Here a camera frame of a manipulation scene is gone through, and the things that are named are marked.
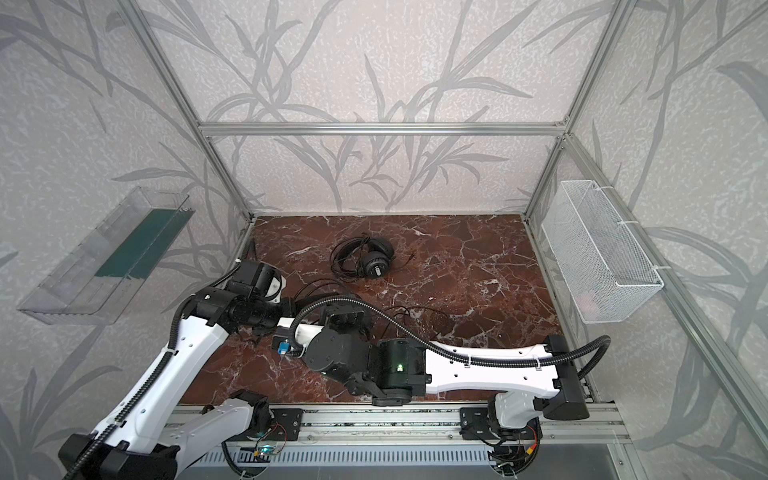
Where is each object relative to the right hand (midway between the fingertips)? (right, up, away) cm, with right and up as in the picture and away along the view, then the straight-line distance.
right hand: (333, 288), depth 60 cm
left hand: (-11, -8, +15) cm, 20 cm away
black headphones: (0, +5, +42) cm, 42 cm away
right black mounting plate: (+32, -36, +14) cm, 51 cm away
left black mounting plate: (-14, -36, +13) cm, 41 cm away
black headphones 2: (-11, -5, +14) cm, 19 cm away
